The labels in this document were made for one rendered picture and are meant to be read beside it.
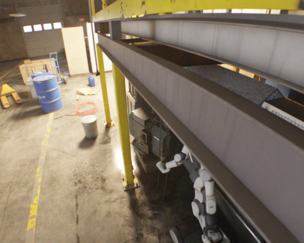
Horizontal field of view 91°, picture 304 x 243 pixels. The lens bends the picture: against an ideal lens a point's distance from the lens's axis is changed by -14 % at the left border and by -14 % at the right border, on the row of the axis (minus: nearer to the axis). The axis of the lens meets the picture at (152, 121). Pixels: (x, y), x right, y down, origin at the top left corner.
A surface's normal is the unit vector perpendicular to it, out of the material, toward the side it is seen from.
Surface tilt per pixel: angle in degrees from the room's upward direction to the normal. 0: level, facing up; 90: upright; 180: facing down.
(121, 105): 90
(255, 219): 0
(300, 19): 90
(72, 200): 0
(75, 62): 90
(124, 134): 90
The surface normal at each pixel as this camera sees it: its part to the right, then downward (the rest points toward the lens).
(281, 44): -0.93, 0.19
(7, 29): 0.37, 0.49
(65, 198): 0.00, -0.85
